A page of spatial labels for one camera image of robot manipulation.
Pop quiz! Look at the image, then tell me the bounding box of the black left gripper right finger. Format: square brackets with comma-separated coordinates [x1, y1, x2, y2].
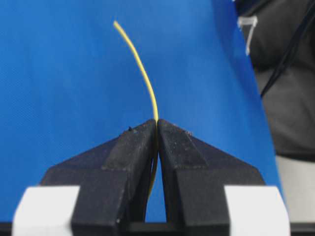
[157, 118, 291, 236]

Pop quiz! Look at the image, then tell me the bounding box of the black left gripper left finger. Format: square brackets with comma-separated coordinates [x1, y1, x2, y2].
[12, 118, 158, 236]

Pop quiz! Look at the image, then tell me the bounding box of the yellow solder wire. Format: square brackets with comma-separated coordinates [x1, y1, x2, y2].
[113, 20, 160, 197]

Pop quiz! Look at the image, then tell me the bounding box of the blue table cloth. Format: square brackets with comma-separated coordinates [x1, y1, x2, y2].
[0, 0, 281, 222]

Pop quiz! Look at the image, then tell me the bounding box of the right camera black cable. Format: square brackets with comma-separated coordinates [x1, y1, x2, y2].
[260, 0, 315, 98]

